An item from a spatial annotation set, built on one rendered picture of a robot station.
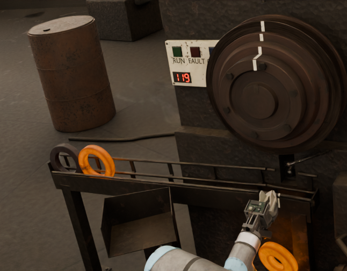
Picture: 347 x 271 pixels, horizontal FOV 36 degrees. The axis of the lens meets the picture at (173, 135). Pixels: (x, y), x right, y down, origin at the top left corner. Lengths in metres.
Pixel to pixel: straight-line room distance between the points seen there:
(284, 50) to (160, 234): 0.83
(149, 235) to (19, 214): 1.76
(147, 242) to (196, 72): 0.67
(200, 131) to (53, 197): 1.82
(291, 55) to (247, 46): 0.15
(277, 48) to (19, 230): 2.29
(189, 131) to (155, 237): 0.45
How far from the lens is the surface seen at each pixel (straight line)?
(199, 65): 2.01
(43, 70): 4.56
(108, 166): 2.38
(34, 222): 3.53
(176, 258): 1.42
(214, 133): 2.09
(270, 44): 1.68
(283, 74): 1.63
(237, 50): 1.73
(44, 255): 3.20
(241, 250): 1.70
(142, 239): 2.04
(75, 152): 2.50
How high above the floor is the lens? 1.77
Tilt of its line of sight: 25 degrees down
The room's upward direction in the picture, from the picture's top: 10 degrees counter-clockwise
